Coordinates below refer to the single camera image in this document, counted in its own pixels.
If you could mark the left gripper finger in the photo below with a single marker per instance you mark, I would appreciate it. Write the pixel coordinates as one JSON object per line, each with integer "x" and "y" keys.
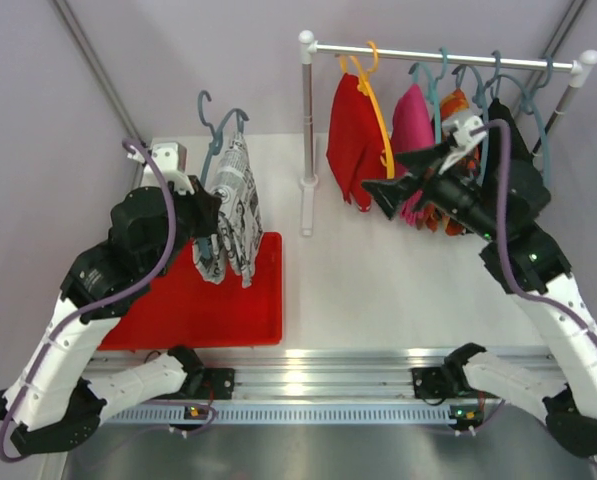
{"x": 207, "y": 208}
{"x": 198, "y": 189}

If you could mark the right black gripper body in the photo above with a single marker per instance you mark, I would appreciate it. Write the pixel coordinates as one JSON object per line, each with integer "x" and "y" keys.
{"x": 459, "y": 198}

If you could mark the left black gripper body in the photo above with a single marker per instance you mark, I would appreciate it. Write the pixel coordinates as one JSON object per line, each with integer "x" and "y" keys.
{"x": 184, "y": 208}

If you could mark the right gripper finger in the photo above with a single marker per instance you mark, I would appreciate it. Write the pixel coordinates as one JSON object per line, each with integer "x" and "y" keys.
{"x": 418, "y": 162}
{"x": 392, "y": 194}

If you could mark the newspaper print trousers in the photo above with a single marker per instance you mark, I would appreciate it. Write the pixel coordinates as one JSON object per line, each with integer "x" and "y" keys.
{"x": 237, "y": 241}

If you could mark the red trousers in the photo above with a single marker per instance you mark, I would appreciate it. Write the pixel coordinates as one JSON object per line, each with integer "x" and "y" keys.
{"x": 355, "y": 143}

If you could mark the teal hanger of newspaper trousers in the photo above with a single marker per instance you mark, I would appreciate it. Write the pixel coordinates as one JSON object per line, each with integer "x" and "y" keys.
{"x": 217, "y": 132}

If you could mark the orange plastic hanger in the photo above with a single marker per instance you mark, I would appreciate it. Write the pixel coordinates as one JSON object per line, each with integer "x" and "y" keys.
{"x": 365, "y": 88}

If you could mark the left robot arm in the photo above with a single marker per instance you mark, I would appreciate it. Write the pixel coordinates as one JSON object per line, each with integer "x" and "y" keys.
{"x": 52, "y": 407}

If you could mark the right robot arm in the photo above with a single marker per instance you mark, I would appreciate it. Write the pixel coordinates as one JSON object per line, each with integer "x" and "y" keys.
{"x": 529, "y": 265}

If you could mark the orange camouflage trousers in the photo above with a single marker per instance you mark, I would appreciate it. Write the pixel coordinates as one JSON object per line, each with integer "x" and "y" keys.
{"x": 453, "y": 105}

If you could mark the pink trousers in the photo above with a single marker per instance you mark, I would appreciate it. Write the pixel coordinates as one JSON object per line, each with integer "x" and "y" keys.
{"x": 411, "y": 130}

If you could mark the teal hanger of pink trousers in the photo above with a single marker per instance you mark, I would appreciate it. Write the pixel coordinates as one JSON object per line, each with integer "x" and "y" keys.
{"x": 432, "y": 93}

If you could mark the black trousers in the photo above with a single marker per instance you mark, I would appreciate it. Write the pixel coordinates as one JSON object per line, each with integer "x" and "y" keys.
{"x": 520, "y": 150}

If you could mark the teal hanger of camouflage trousers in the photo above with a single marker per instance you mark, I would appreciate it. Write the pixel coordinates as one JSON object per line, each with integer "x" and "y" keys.
{"x": 479, "y": 99}

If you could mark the empty teal hanger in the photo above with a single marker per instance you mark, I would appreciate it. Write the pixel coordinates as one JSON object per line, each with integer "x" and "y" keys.
{"x": 528, "y": 107}

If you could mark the teal hanger of black trousers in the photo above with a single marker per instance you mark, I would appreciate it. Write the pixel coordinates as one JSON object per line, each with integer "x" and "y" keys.
{"x": 492, "y": 85}

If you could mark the red plastic tray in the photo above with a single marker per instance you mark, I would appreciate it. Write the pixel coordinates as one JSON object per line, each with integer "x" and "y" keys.
{"x": 183, "y": 309}

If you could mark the white metal clothes rack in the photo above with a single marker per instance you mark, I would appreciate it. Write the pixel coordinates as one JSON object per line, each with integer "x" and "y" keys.
{"x": 579, "y": 71}

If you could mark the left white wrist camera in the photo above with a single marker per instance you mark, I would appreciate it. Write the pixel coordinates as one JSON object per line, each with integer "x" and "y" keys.
{"x": 170, "y": 158}

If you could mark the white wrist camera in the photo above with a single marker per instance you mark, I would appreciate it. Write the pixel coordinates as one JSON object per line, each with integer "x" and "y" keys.
{"x": 463, "y": 131}
{"x": 170, "y": 158}

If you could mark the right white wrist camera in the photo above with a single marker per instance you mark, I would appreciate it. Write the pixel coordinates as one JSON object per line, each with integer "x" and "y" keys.
{"x": 463, "y": 131}

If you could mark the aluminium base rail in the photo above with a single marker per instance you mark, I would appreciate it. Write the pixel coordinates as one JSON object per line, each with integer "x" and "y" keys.
{"x": 279, "y": 374}

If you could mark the perforated cable duct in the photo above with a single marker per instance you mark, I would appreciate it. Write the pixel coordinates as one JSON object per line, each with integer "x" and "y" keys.
{"x": 300, "y": 414}

